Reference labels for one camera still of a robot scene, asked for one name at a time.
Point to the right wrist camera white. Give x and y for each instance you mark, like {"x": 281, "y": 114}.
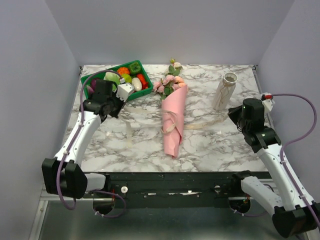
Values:
{"x": 268, "y": 102}

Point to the white ceramic vase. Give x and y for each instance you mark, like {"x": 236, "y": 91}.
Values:
{"x": 224, "y": 91}

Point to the purple onion toy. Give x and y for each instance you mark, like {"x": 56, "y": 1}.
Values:
{"x": 93, "y": 83}

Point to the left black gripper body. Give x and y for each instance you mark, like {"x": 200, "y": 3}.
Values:
{"x": 117, "y": 105}

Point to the green lettuce toy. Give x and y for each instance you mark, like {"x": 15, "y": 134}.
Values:
{"x": 113, "y": 77}

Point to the purple eggplant toy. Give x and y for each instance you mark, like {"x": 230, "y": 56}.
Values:
{"x": 90, "y": 90}

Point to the red chili pepper toy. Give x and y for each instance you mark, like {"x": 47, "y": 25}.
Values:
{"x": 143, "y": 81}

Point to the aluminium frame rail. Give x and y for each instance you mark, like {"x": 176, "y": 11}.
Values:
{"x": 54, "y": 222}

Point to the green plastic tray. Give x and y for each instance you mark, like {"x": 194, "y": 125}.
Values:
{"x": 89, "y": 69}

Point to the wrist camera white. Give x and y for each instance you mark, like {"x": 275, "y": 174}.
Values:
{"x": 268, "y": 102}
{"x": 124, "y": 90}

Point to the green bell pepper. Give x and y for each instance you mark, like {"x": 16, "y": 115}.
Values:
{"x": 134, "y": 68}

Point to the orange pumpkin toy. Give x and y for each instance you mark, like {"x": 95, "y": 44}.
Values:
{"x": 123, "y": 71}

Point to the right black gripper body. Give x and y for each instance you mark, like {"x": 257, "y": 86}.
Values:
{"x": 235, "y": 115}

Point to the beige ribbon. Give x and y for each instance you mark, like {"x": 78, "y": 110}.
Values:
{"x": 130, "y": 130}

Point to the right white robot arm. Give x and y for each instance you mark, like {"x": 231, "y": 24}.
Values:
{"x": 293, "y": 210}

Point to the pink wrapping paper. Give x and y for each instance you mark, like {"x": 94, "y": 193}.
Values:
{"x": 175, "y": 102}

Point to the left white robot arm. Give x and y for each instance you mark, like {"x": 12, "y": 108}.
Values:
{"x": 62, "y": 174}

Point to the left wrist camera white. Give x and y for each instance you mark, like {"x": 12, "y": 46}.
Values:
{"x": 124, "y": 90}

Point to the lime green fruit toy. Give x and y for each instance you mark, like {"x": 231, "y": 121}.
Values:
{"x": 127, "y": 78}

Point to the white egg-shaped vegetable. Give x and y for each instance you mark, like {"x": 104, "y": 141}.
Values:
{"x": 136, "y": 84}

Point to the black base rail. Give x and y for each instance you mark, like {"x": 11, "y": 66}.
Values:
{"x": 175, "y": 189}

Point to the pink flower bouquet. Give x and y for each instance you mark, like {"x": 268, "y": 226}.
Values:
{"x": 171, "y": 82}

